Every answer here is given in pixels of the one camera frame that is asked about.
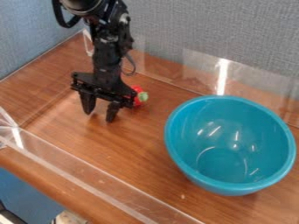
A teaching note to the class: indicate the blue plastic bowl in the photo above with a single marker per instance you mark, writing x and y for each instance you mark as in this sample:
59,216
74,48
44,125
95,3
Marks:
230,144

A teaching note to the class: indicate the red toy strawberry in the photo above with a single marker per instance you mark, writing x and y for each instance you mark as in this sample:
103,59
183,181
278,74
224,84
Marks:
142,96

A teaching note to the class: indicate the clear acrylic left bracket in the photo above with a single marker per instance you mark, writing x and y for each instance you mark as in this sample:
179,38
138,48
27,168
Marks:
9,132

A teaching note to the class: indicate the clear acrylic back barrier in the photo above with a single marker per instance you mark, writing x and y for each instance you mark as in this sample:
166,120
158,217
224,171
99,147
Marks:
208,75

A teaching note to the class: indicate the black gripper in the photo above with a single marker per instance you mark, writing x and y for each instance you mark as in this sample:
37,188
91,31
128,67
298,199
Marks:
115,92

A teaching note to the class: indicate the clear acrylic corner bracket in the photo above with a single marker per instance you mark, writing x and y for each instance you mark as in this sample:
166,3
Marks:
88,44

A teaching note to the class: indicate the clear acrylic front barrier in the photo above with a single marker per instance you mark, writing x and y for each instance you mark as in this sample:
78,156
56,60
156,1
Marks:
106,187

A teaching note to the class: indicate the clear acrylic barrier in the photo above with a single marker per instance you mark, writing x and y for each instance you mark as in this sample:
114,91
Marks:
106,187
208,75

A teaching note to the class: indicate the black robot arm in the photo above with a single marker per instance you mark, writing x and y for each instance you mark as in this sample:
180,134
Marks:
107,18

